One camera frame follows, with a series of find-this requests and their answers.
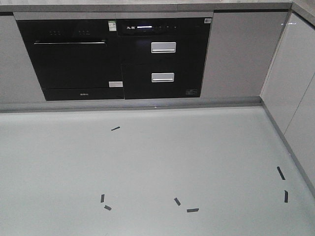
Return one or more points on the black two-drawer disinfection cabinet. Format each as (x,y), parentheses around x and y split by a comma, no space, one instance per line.
(138,63)

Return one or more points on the grey cabinet door panel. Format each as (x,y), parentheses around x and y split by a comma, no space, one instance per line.
(241,47)

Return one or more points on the silver lower drawer handle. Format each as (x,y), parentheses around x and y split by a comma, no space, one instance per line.
(162,77)

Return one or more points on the silver drawer handle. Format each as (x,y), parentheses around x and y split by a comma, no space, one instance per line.
(162,77)
(163,47)

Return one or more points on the silver upper drawer handle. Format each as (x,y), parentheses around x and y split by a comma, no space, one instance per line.
(163,47)

